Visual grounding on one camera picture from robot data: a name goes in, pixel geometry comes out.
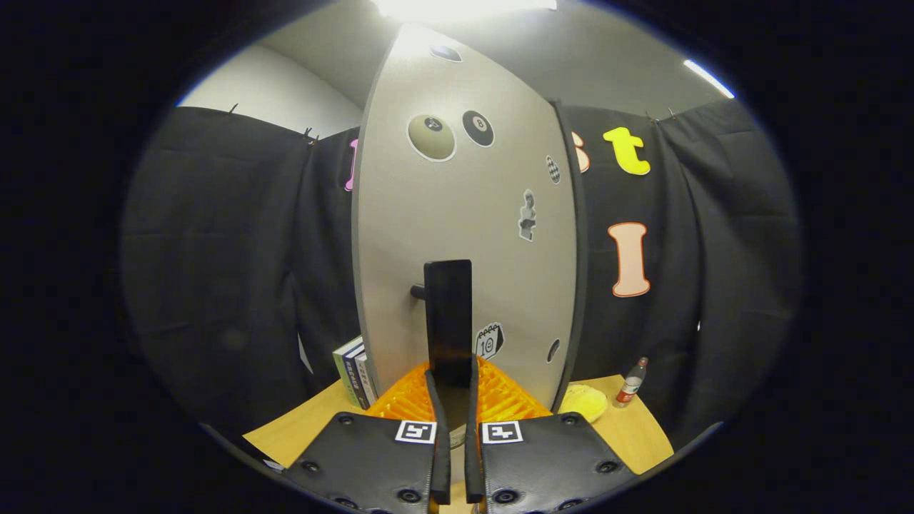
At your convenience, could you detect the green spine book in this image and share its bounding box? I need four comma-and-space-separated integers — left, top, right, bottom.
333, 336, 362, 410

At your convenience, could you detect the dark blue spine book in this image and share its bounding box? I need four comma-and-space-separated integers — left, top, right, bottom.
343, 344, 369, 410

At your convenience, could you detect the clear plastic bottle red label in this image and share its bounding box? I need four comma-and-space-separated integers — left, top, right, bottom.
616, 357, 649, 408

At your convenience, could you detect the black backdrop cloth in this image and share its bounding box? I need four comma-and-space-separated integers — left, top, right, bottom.
121, 100, 800, 450

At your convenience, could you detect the grey shoe cabinet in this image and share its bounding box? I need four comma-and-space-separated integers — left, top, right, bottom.
550, 100, 591, 413

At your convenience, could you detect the large ceiling light panel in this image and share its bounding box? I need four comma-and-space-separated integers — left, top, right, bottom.
371, 0, 558, 24

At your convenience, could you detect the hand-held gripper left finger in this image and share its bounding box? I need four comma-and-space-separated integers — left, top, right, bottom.
284, 363, 452, 514

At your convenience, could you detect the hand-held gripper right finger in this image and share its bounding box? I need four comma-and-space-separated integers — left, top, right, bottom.
464, 356, 636, 514

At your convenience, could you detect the black cabinet door handle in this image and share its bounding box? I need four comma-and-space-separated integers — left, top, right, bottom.
411, 259, 476, 429

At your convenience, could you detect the yellow fluffy cloth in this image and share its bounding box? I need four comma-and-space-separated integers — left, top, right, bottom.
557, 384, 609, 423

